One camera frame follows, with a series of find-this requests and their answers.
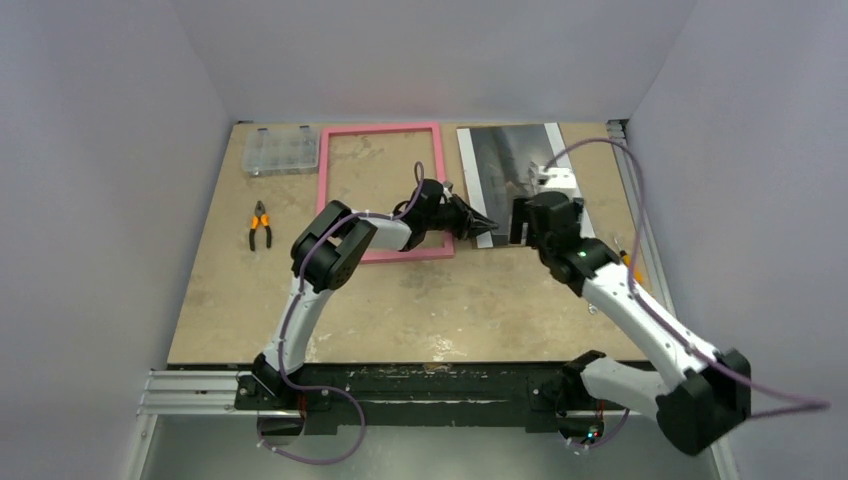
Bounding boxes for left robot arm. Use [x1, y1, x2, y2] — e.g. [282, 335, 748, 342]
[251, 178, 499, 409]

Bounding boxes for black white photo print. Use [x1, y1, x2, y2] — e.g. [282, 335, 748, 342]
[457, 123, 576, 249]

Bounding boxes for clear plastic screw organizer box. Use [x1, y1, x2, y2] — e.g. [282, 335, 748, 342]
[241, 125, 320, 177]

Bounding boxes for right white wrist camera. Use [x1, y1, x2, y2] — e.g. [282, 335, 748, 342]
[528, 163, 579, 198]

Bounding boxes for orange handled screwdriver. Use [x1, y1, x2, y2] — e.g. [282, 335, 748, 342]
[613, 236, 647, 286]

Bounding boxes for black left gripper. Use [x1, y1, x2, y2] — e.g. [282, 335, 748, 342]
[424, 195, 499, 243]

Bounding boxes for orange black pliers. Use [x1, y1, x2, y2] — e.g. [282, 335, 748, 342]
[248, 200, 273, 252]

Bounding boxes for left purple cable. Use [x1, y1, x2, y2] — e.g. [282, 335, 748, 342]
[256, 160, 368, 465]

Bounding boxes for pink photo frame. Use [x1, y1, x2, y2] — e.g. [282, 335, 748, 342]
[315, 122, 457, 265]

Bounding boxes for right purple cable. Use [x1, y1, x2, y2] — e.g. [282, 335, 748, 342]
[543, 137, 832, 422]

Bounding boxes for purple cable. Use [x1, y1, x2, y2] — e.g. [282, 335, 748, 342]
[256, 160, 368, 465]
[543, 137, 832, 422]

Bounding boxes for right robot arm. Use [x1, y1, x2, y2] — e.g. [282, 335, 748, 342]
[509, 191, 752, 456]

